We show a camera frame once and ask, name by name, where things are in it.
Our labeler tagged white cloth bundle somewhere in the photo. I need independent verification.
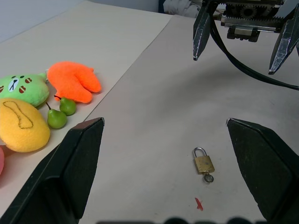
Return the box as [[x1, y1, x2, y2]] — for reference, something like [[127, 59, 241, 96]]
[[163, 0, 202, 18]]

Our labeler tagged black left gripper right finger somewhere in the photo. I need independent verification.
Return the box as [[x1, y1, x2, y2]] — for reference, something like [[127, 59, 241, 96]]
[[226, 118, 299, 224]]

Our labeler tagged green plush toy with face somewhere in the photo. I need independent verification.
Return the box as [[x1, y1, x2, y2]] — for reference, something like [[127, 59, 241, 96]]
[[0, 72, 50, 108]]

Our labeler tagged brass padlock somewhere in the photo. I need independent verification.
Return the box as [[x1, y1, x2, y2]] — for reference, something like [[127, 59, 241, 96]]
[[192, 147, 215, 175]]

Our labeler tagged orange plush toy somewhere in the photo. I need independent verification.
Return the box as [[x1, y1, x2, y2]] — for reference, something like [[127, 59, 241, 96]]
[[47, 61, 102, 104]]

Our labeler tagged yellow plush toy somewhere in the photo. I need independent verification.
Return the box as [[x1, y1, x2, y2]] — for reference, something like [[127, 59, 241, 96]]
[[0, 98, 51, 153]]

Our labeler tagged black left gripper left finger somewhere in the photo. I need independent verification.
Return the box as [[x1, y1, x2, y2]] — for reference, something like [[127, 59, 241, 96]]
[[0, 117, 105, 224]]

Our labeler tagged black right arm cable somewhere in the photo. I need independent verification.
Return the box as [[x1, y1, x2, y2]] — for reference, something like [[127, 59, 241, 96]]
[[209, 9, 299, 91]]

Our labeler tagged pink plush toy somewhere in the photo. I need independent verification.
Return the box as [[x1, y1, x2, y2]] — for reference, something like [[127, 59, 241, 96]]
[[0, 147, 5, 175]]

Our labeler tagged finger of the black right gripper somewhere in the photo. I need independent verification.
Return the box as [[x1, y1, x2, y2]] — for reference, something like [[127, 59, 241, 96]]
[[268, 3, 299, 76], [192, 0, 219, 62]]

